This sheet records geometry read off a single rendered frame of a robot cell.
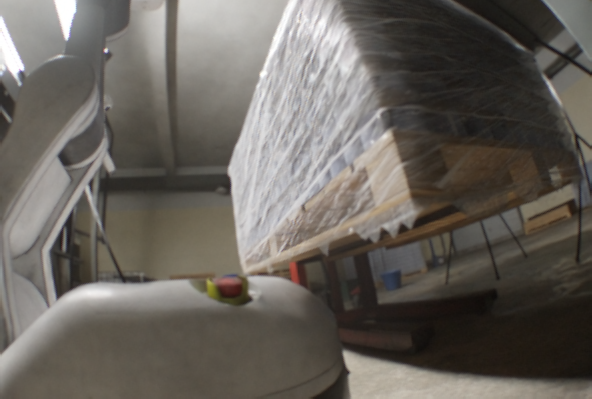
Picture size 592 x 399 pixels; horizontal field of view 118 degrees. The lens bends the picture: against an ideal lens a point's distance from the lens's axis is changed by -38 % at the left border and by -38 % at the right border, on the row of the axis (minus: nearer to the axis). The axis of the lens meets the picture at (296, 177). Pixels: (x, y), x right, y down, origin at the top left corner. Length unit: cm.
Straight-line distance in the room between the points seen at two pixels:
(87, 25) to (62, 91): 25
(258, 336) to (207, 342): 4
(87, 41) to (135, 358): 61
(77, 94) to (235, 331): 43
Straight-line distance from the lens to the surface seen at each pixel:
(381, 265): 588
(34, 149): 49
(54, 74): 57
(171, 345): 23
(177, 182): 916
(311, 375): 27
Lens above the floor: 35
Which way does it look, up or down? 21 degrees up
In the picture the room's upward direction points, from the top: 11 degrees counter-clockwise
